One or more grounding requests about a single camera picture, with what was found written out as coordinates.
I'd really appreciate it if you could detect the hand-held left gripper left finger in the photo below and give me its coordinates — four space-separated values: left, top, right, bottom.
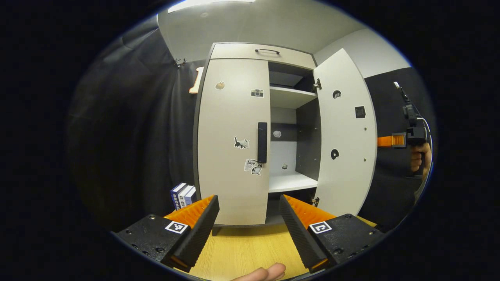
113 194 220 273

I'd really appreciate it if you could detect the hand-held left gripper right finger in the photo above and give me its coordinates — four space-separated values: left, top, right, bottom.
279 194 387 274

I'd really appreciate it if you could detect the grey cabinet door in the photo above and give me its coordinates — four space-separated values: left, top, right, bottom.
196 59 271 226
312 48 377 217

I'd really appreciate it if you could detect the grey double-door shoe cabinet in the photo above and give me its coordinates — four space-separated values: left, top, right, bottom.
193 42 377 237

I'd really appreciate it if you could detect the grey cabinet drawer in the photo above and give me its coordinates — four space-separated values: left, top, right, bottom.
210 42 316 70

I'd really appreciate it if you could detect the dark blue book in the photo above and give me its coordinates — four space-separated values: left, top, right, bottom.
171 183 187 210

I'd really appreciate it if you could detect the black backdrop cloth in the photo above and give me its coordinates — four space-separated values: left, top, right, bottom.
64 16 436 233

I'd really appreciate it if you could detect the ceiling light panel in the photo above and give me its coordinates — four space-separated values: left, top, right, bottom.
168 0 256 13

